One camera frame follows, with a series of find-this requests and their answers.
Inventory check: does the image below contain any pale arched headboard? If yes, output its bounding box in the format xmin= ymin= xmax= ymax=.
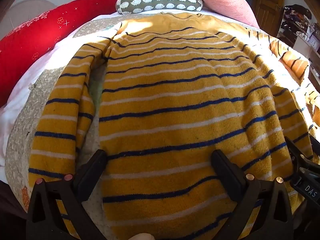
xmin=0 ymin=0 xmax=58 ymax=34

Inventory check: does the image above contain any white bed sheet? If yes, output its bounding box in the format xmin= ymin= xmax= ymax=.
xmin=0 ymin=14 xmax=120 ymax=175

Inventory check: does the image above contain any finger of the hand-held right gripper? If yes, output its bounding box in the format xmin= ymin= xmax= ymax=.
xmin=285 ymin=137 xmax=315 ymax=173

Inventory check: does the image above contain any red pillow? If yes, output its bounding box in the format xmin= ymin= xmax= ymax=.
xmin=0 ymin=0 xmax=139 ymax=108

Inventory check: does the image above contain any patchwork heart quilt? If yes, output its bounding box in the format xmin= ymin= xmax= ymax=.
xmin=5 ymin=13 xmax=320 ymax=240

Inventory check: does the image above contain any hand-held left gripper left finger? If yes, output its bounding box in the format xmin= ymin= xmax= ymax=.
xmin=26 ymin=149 xmax=108 ymax=240

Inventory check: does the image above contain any yellow striped sweater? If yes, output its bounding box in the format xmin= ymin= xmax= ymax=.
xmin=28 ymin=12 xmax=320 ymax=240

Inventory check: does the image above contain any pink pillow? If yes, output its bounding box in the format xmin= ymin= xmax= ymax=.
xmin=172 ymin=0 xmax=260 ymax=28

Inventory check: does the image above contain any grey hedgehog print pillow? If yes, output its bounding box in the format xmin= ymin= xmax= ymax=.
xmin=115 ymin=0 xmax=204 ymax=15

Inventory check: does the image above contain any cluttered shelf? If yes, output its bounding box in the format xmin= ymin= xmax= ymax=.
xmin=276 ymin=4 xmax=320 ymax=85

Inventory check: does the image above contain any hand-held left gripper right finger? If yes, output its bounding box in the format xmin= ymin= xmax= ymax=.
xmin=211 ymin=149 xmax=294 ymax=240

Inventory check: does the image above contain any wooden door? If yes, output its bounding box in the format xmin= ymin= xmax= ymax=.
xmin=252 ymin=0 xmax=286 ymax=37

